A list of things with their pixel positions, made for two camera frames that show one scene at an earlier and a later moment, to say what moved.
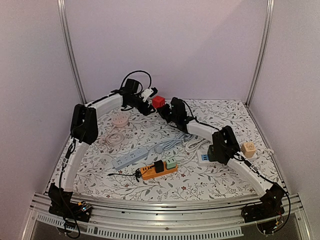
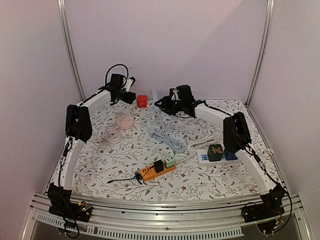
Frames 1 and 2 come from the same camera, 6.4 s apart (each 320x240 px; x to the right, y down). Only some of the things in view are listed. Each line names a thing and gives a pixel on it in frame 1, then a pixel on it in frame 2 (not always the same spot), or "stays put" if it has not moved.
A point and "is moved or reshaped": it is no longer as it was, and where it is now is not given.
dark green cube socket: (211, 153) stays put
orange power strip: (147, 172) stays put
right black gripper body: (166, 113) -> (166, 104)
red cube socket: (158, 101) is moved or reshaped
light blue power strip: (124, 160) -> (175, 144)
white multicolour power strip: (203, 160) stays put
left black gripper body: (142, 109) -> (129, 99)
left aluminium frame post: (64, 16) stays put
